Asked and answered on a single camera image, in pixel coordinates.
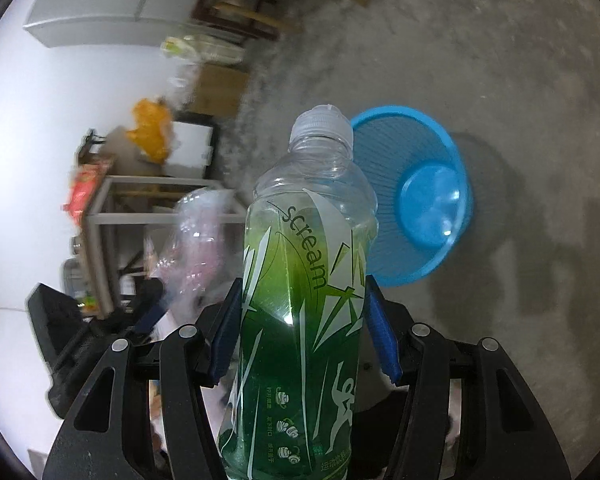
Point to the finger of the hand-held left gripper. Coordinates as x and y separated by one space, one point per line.
147 316

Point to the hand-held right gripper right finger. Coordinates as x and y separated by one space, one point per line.
382 332

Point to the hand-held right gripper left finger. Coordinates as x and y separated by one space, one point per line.
225 332

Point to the green label plastic bottle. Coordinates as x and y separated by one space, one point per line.
290 290

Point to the clear plastic bag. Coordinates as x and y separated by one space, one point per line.
200 240

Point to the blue plastic waste basket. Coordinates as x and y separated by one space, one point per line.
430 200

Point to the grey-framed wooden desk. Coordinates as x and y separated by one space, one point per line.
150 181

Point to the red plastic bag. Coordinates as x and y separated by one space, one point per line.
85 190

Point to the white black-edged box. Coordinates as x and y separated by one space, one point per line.
192 142

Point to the orange plastic bag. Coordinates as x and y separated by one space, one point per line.
150 130

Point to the brown cardboard box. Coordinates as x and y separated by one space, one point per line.
220 90

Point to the pile of clear plastic bags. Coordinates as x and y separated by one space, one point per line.
200 50

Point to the grey refrigerator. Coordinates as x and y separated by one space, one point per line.
105 0

